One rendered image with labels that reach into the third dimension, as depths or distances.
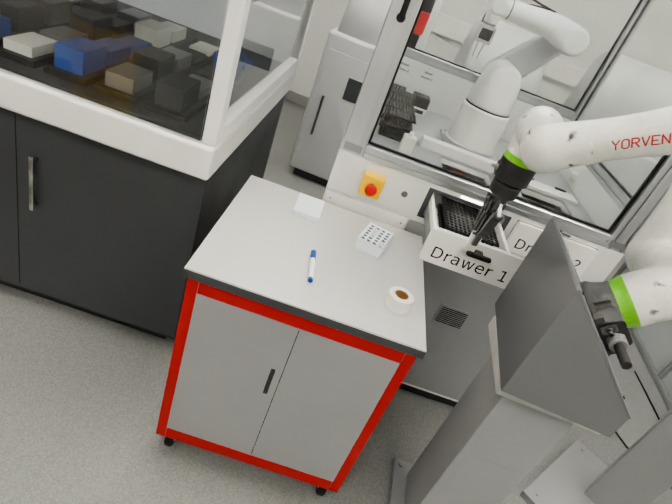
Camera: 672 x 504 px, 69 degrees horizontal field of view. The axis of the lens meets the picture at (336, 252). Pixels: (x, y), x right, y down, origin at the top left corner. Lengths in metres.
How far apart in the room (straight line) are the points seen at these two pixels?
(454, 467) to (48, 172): 1.55
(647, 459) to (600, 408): 0.90
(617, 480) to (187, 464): 1.57
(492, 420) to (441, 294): 0.59
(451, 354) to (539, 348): 0.90
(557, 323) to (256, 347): 0.73
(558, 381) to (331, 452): 0.69
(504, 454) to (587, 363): 0.44
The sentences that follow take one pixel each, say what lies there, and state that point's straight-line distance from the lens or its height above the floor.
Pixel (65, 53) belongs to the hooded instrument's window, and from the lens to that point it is 1.59.
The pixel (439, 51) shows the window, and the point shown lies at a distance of 1.57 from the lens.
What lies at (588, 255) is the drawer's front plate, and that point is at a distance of 1.86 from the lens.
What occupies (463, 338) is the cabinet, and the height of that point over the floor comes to 0.39.
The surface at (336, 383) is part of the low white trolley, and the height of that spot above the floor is 0.55.
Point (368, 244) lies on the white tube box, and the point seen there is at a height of 0.79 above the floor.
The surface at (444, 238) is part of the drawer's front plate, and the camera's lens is 1.43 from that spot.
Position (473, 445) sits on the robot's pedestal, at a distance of 1.53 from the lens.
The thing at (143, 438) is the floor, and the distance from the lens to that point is 1.82.
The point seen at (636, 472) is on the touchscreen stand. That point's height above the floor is 0.28.
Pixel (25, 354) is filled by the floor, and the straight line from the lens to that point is 2.05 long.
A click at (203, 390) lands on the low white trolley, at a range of 1.51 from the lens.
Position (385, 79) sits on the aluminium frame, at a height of 1.20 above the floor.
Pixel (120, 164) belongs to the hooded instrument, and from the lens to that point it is 1.69.
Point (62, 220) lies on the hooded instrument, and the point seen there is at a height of 0.44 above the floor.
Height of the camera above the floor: 1.52
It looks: 32 degrees down
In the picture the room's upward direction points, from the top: 22 degrees clockwise
